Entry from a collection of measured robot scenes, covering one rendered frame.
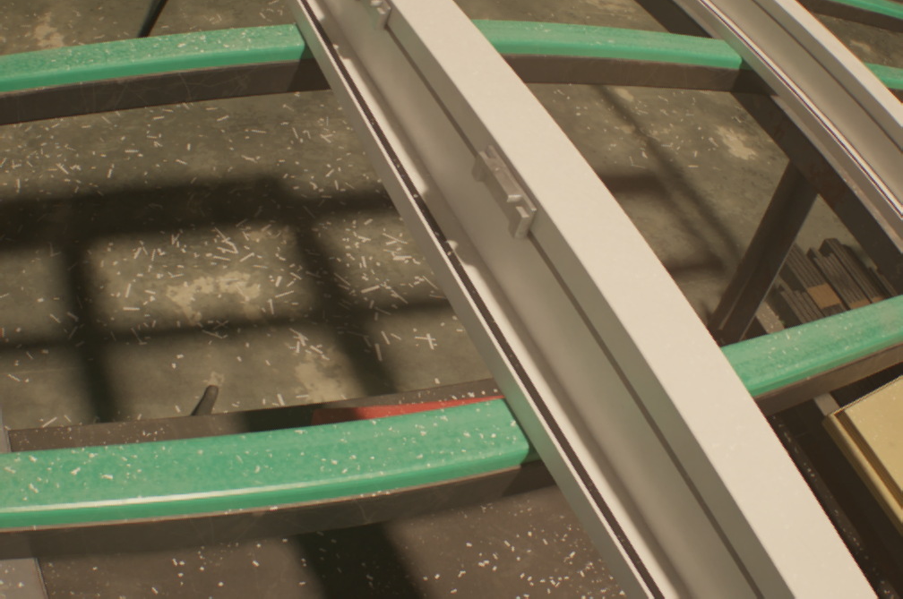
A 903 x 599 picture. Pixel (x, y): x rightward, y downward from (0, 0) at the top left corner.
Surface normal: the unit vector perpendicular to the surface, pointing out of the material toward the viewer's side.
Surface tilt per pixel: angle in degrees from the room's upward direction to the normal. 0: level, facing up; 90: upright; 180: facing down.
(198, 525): 90
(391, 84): 90
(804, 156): 90
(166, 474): 0
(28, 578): 0
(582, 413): 90
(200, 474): 0
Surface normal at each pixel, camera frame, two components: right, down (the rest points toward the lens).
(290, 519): 0.43, 0.66
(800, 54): -0.87, 0.07
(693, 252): 0.28, -0.75
